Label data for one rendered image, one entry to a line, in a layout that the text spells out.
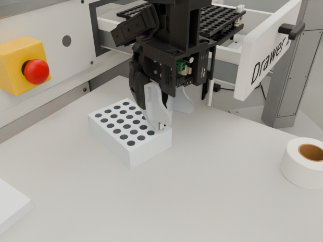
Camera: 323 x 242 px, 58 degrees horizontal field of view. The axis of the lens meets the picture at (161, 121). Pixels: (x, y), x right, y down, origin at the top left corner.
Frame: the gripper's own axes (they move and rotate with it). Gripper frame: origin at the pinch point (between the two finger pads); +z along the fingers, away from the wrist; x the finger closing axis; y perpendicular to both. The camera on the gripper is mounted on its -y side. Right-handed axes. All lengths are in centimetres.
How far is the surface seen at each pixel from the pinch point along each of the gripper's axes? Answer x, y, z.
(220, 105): 114, -71, 81
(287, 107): 117, -29, 63
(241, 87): 13.1, 5.6, -3.2
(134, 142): -5.0, 0.4, 1.9
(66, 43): -2.6, -24.4, -5.8
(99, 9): 22, -54, -2
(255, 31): 16.1, 4.5, -11.4
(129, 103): 0.7, -9.0, 1.8
